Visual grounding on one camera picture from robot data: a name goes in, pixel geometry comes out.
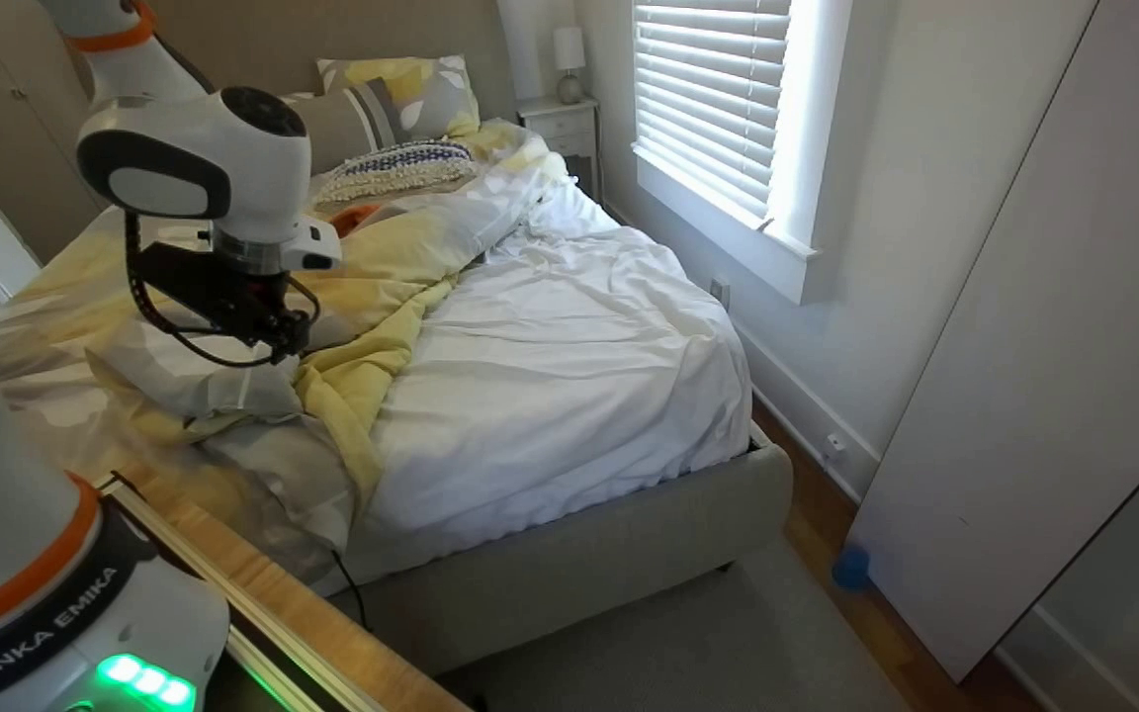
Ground yellow grey floral pillow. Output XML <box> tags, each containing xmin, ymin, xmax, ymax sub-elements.
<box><xmin>314</xmin><ymin>52</ymin><xmax>481</xmax><ymax>144</ymax></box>

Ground tall white door panel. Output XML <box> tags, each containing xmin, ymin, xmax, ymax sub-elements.
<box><xmin>844</xmin><ymin>0</ymin><xmax>1139</xmax><ymax>685</ymax></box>

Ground blue door stopper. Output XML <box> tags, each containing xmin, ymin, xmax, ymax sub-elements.
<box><xmin>833</xmin><ymin>538</ymin><xmax>880</xmax><ymax>592</ymax></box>

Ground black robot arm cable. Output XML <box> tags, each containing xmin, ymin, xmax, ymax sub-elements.
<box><xmin>124</xmin><ymin>210</ymin><xmax>325</xmax><ymax>371</ymax></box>

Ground blue white knitted cushion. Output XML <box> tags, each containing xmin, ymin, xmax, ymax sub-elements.
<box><xmin>309</xmin><ymin>134</ymin><xmax>481</xmax><ymax>210</ymax></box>

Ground grey upholstered bed frame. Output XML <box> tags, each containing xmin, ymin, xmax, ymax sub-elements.
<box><xmin>327</xmin><ymin>441</ymin><xmax>798</xmax><ymax>679</ymax></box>

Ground white window blinds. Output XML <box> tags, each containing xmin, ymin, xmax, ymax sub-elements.
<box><xmin>625</xmin><ymin>0</ymin><xmax>859</xmax><ymax>310</ymax></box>
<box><xmin>628</xmin><ymin>0</ymin><xmax>798</xmax><ymax>221</ymax></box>

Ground black power strip cable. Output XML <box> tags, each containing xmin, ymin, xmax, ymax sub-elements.
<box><xmin>327</xmin><ymin>541</ymin><xmax>372</xmax><ymax>635</ymax></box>

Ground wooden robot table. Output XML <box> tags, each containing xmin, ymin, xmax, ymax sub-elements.
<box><xmin>91</xmin><ymin>468</ymin><xmax>470</xmax><ymax>712</ymax></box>

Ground grey padded headboard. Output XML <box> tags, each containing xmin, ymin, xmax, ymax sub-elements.
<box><xmin>151</xmin><ymin>0</ymin><xmax>522</xmax><ymax>128</ymax></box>

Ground yellow grey floral comforter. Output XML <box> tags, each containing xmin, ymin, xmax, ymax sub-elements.
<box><xmin>0</xmin><ymin>122</ymin><xmax>563</xmax><ymax>586</ymax></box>

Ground white nightstand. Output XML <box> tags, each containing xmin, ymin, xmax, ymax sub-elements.
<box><xmin>513</xmin><ymin>94</ymin><xmax>605</xmax><ymax>198</ymax></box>

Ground small white table lamp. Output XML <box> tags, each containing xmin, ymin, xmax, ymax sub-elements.
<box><xmin>546</xmin><ymin>24</ymin><xmax>595</xmax><ymax>108</ymax></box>

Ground orange cloth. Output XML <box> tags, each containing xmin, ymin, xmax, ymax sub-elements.
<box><xmin>327</xmin><ymin>198</ymin><xmax>385</xmax><ymax>242</ymax></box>

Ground aluminium rail frame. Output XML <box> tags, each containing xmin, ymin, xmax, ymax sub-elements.
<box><xmin>99</xmin><ymin>479</ymin><xmax>365</xmax><ymax>712</ymax></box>

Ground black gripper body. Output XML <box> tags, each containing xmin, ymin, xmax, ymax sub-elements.
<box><xmin>139</xmin><ymin>242</ymin><xmax>309</xmax><ymax>343</ymax></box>

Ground white bed sheet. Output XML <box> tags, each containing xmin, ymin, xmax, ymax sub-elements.
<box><xmin>348</xmin><ymin>170</ymin><xmax>758</xmax><ymax>586</ymax></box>

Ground grey striped pillow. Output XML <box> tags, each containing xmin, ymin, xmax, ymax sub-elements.
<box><xmin>284</xmin><ymin>81</ymin><xmax>402</xmax><ymax>173</ymax></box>

